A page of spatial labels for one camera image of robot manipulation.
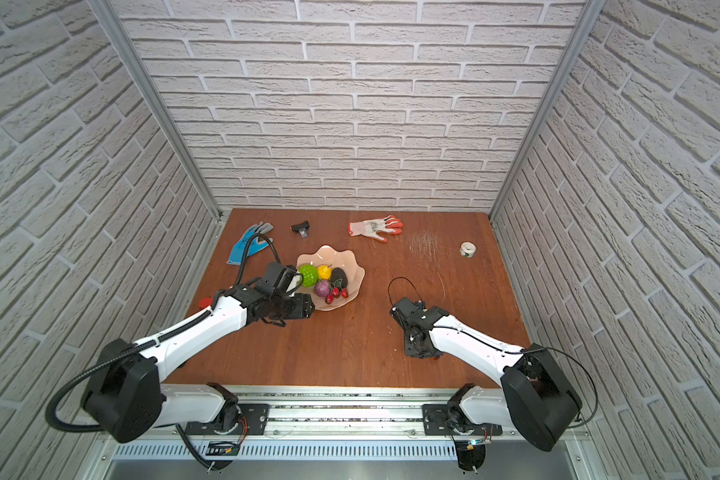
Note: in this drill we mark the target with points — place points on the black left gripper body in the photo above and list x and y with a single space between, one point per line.
303 305

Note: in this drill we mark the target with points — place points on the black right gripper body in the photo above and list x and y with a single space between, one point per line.
412 349

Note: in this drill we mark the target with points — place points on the green bumpy fake fruit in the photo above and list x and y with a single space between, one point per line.
309 275

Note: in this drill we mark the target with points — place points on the purple fake passion fruit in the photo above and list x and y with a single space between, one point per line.
323 288

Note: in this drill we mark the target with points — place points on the yellow fake lemon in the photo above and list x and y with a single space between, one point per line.
324 272

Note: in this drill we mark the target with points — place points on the dark fake avocado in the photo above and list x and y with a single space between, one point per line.
336 274

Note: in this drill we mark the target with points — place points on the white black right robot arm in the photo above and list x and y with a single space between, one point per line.
537 399

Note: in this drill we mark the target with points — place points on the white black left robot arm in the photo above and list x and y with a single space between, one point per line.
129 395

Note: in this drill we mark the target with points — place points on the pink wavy fruit bowl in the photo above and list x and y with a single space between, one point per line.
346 259

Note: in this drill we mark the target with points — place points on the blue grey work glove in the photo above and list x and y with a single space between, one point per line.
236 254

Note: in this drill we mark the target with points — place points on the small black clip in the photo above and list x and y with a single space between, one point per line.
301 228

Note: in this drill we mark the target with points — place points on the white tape roll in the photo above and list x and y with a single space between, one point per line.
467 249

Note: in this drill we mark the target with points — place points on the white red work glove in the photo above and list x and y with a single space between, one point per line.
376 228

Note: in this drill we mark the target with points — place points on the red handled tool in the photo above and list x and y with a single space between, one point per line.
206 302

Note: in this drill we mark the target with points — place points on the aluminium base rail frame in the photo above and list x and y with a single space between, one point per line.
343 433

